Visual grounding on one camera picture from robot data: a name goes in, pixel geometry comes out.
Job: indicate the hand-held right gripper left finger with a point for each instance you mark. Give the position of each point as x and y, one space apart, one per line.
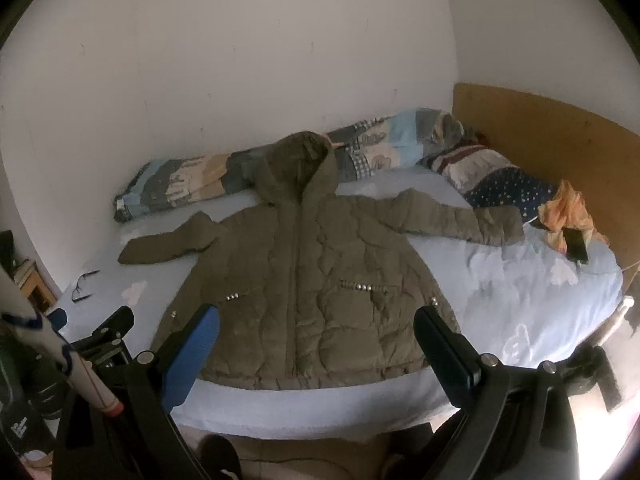
192 355

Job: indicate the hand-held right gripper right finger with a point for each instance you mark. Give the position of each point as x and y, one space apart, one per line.
445 355

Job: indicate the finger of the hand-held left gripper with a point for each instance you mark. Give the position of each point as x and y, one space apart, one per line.
58 319
112 325

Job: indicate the olive green puffer jacket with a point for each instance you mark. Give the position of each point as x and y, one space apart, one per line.
310 270

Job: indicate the wooden nightstand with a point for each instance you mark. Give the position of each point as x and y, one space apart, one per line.
37 294

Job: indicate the black eyeglasses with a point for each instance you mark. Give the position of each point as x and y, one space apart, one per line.
80 290

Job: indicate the light blue cloud bedsheet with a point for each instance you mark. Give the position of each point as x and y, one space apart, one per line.
500 290

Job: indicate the black phone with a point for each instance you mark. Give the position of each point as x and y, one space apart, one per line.
576 245

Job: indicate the rolled patchwork quilt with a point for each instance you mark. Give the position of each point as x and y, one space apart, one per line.
200 175

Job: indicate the white object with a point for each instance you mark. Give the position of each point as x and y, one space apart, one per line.
617 317

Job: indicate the star print pillow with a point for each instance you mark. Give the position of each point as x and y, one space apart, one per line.
505 185

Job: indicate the orange crumpled cloth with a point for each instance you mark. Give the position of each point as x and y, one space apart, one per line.
565 210

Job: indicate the wooden headboard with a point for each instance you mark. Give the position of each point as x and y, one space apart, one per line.
540 130

